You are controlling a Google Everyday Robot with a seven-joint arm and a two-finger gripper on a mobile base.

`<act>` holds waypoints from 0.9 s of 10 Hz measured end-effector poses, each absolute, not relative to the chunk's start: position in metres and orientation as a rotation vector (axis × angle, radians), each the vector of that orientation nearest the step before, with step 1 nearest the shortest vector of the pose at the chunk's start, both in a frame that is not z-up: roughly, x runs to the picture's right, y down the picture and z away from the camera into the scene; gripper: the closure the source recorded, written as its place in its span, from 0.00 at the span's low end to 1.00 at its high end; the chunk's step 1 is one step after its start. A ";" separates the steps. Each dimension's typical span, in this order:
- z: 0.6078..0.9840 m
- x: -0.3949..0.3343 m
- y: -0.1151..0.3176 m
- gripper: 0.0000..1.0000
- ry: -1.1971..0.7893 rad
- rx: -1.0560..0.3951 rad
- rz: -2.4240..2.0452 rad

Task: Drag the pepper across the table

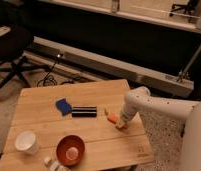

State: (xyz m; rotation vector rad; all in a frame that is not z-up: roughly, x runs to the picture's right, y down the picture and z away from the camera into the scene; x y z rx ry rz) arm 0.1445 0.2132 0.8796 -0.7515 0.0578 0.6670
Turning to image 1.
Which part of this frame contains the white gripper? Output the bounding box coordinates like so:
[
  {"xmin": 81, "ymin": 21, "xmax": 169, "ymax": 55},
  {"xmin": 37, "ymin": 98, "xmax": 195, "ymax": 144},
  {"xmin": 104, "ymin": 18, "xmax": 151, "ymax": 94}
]
[{"xmin": 116, "ymin": 105, "xmax": 137, "ymax": 129}]

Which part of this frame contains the orange pepper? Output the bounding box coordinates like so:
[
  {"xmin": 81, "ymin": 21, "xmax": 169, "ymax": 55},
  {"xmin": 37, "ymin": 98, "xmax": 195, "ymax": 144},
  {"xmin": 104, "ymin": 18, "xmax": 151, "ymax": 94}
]
[{"xmin": 104, "ymin": 110, "xmax": 118, "ymax": 124}]

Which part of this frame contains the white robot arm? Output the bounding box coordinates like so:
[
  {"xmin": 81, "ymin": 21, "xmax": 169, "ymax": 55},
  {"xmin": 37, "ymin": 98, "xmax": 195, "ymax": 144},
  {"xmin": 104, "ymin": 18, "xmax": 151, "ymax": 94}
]
[{"xmin": 116, "ymin": 86, "xmax": 201, "ymax": 171}]

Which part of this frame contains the black rectangular block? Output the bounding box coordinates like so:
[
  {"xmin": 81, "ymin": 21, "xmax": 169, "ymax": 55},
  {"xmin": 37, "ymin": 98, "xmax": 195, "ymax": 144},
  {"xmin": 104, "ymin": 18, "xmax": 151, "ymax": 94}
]
[{"xmin": 72, "ymin": 107, "xmax": 97, "ymax": 117}]

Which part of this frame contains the metal tripod leg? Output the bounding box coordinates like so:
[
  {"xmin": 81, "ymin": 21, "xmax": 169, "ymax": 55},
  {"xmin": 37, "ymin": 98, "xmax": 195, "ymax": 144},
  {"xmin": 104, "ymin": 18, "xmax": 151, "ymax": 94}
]
[{"xmin": 177, "ymin": 44, "xmax": 201, "ymax": 83}]

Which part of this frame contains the blue sponge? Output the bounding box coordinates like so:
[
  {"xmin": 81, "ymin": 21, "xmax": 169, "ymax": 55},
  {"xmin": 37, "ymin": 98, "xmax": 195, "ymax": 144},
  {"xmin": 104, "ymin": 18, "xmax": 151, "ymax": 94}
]
[{"xmin": 56, "ymin": 99, "xmax": 72, "ymax": 116}]

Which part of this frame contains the red bowl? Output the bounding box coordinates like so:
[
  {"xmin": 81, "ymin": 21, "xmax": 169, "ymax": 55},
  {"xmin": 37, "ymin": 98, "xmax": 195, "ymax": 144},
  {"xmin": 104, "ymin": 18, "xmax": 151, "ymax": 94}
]
[{"xmin": 56, "ymin": 135, "xmax": 85, "ymax": 166}]

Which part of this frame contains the white object at edge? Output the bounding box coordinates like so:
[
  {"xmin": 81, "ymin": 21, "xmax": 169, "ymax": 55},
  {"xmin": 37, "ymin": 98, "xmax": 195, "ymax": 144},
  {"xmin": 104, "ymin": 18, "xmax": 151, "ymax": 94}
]
[{"xmin": 49, "ymin": 161, "xmax": 71, "ymax": 171}]

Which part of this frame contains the white paper cup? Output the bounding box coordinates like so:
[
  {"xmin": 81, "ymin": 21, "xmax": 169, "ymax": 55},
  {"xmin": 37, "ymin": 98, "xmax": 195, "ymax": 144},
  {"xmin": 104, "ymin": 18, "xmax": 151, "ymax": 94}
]
[{"xmin": 15, "ymin": 131, "xmax": 39, "ymax": 155}]

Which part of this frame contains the black office chair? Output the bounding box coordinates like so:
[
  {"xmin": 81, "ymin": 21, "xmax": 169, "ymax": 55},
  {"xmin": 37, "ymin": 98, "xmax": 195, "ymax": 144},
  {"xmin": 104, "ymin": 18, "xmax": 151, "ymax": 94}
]
[{"xmin": 0, "ymin": 26, "xmax": 50, "ymax": 89}]

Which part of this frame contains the black cable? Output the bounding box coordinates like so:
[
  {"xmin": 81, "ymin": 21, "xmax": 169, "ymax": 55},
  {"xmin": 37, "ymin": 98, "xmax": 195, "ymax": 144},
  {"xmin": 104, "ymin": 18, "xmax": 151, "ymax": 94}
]
[{"xmin": 35, "ymin": 53, "xmax": 76, "ymax": 88}]

